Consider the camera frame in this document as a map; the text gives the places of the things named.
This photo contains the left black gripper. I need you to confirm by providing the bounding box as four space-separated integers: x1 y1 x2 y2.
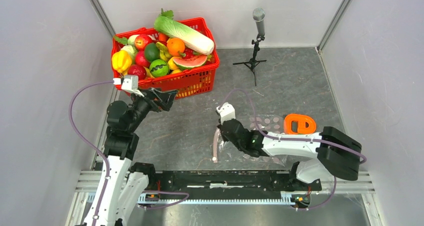
127 86 178 132

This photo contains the clear zip top bag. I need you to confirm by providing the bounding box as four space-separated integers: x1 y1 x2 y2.
211 114 288 166

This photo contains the toy napa cabbage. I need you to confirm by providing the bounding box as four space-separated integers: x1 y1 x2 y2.
153 8 215 55

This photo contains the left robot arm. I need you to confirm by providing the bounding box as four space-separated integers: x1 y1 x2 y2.
82 88 178 226

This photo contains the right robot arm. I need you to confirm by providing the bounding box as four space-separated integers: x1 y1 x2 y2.
217 119 366 192

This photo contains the red plastic basket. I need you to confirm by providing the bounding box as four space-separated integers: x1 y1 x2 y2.
110 17 220 99

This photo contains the small round toy watermelon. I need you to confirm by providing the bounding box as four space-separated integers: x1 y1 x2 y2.
149 59 170 78

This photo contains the toy watermelon slice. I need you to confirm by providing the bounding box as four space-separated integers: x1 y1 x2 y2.
172 54 208 71

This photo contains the orange plastic tape dispenser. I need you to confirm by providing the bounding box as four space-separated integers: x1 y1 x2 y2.
283 113 317 135

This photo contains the dark green toy avocado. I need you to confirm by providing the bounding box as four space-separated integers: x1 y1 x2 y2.
144 42 160 63

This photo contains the toy orange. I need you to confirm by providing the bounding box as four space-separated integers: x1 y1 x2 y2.
166 37 186 57

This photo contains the yellow toy bell pepper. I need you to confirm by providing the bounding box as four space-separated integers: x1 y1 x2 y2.
111 50 133 74

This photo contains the red toy apple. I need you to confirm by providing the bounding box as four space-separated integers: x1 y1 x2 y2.
134 34 153 51

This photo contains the black tripod stand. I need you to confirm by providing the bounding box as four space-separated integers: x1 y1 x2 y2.
233 34 267 86

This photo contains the grey microphone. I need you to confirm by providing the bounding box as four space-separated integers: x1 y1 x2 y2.
252 7 266 37

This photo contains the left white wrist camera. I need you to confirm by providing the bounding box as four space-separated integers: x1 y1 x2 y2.
113 74 144 98

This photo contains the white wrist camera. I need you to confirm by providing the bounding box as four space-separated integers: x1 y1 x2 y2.
113 74 144 98
216 102 236 124

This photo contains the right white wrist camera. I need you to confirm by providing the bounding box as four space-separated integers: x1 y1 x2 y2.
216 102 236 124

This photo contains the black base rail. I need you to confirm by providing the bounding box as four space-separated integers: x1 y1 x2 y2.
147 170 322 200

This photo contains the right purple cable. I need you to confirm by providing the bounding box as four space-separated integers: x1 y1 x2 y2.
220 88 368 210

